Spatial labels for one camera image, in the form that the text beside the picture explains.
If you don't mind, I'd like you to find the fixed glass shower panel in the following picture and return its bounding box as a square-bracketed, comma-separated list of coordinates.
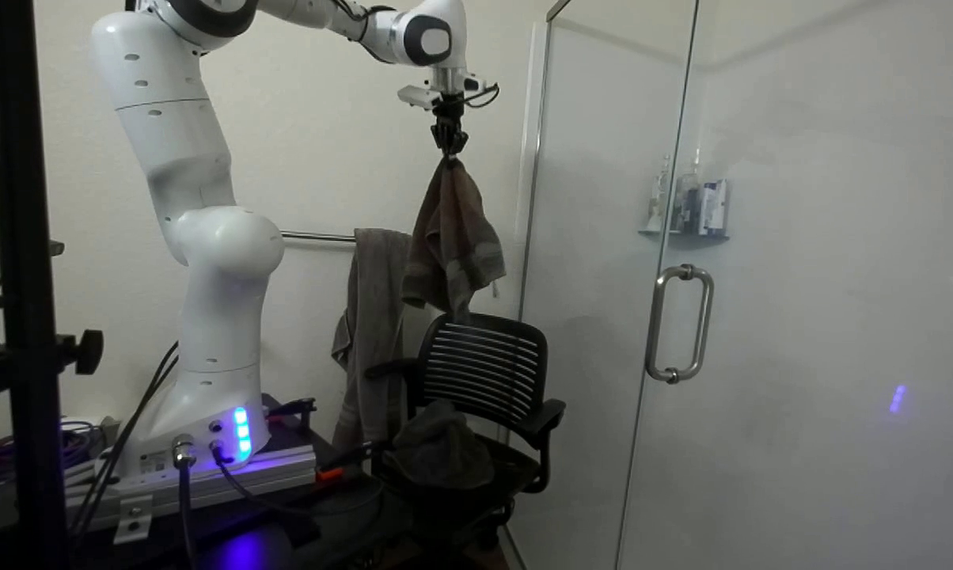
[502, 0, 704, 570]

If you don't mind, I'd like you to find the black stand knob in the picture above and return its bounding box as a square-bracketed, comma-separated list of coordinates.
[54, 327, 109, 379]

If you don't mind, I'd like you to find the dark grey towel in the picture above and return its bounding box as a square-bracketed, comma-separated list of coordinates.
[384, 398, 502, 497]

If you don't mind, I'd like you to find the chrome shower door handle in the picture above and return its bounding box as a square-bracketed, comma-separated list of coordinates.
[642, 259, 719, 386]

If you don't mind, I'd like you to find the blue tube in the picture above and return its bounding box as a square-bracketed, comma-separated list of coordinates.
[674, 177, 710, 237]

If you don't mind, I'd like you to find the shower wall shelf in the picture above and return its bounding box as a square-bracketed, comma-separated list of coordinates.
[641, 226, 735, 249]

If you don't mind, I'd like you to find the device with blue lights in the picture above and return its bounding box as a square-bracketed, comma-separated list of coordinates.
[63, 438, 323, 533]

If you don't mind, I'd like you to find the red and black clamp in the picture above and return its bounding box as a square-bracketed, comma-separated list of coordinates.
[312, 459, 357, 493]

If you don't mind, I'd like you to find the metal towel bar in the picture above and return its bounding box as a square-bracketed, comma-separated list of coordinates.
[279, 228, 362, 253]

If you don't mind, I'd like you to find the black mesh office chair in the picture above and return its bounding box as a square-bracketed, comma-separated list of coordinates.
[363, 310, 571, 554]

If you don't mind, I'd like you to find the black plug cable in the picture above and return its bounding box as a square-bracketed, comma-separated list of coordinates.
[171, 432, 204, 570]

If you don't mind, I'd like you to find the brown towel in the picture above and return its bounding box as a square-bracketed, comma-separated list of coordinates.
[400, 155, 511, 321]

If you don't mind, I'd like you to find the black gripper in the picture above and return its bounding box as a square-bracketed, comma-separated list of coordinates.
[429, 93, 474, 161]

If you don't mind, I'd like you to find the glass shower door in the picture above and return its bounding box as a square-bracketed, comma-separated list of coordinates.
[607, 0, 953, 570]

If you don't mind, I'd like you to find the black base cable bundle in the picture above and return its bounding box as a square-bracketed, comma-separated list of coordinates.
[71, 338, 185, 533]

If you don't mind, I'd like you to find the white tube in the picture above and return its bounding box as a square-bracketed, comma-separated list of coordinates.
[704, 177, 735, 239]

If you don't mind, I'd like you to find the black metal stand frame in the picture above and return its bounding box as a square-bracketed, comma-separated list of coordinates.
[0, 0, 75, 570]

